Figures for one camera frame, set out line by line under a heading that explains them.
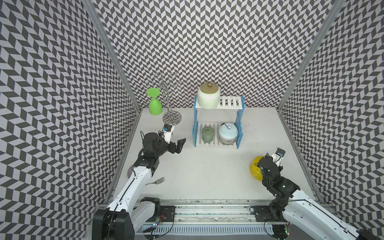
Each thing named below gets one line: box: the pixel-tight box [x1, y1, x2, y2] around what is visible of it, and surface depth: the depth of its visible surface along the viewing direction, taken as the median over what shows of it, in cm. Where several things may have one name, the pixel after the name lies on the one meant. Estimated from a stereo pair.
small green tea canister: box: [201, 126, 215, 143], surface depth 96 cm
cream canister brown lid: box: [197, 81, 221, 110], surface depth 80 cm
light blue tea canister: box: [218, 123, 238, 146], surface depth 92 cm
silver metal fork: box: [145, 177, 165, 186], surface depth 83 cm
